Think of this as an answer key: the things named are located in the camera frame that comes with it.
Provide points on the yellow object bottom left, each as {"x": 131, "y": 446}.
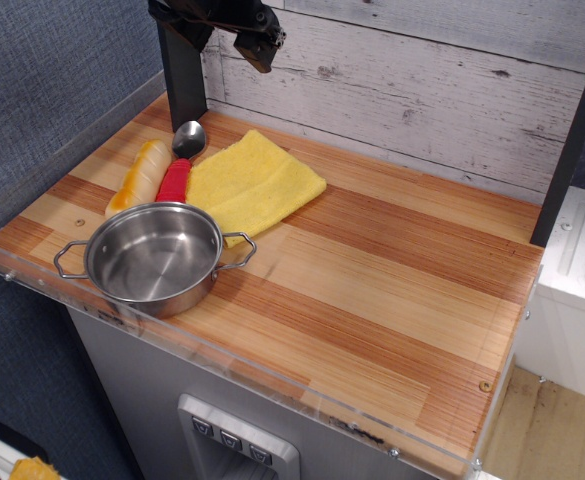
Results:
{"x": 33, "y": 469}

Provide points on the white ridged side counter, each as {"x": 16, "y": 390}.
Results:
{"x": 551, "y": 338}

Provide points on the toy bread loaf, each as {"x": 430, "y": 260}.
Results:
{"x": 142, "y": 181}

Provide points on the silver dispenser button panel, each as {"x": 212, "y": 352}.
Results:
{"x": 232, "y": 440}

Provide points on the dark support post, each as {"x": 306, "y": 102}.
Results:
{"x": 183, "y": 78}
{"x": 562, "y": 177}

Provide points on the spoon with red handle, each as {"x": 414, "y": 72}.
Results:
{"x": 189, "y": 141}

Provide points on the clear acrylic table guard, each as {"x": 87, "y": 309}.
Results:
{"x": 386, "y": 308}

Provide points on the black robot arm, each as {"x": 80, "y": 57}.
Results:
{"x": 187, "y": 18}

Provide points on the yellow cloth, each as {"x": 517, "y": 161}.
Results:
{"x": 252, "y": 185}

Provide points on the small stainless steel pot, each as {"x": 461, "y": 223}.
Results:
{"x": 160, "y": 258}

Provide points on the dark right support post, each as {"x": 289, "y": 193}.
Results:
{"x": 562, "y": 177}

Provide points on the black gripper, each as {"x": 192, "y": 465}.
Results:
{"x": 259, "y": 34}

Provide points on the dark left support post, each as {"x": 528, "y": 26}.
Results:
{"x": 183, "y": 78}

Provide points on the grey toy cabinet front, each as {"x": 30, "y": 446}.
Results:
{"x": 144, "y": 384}

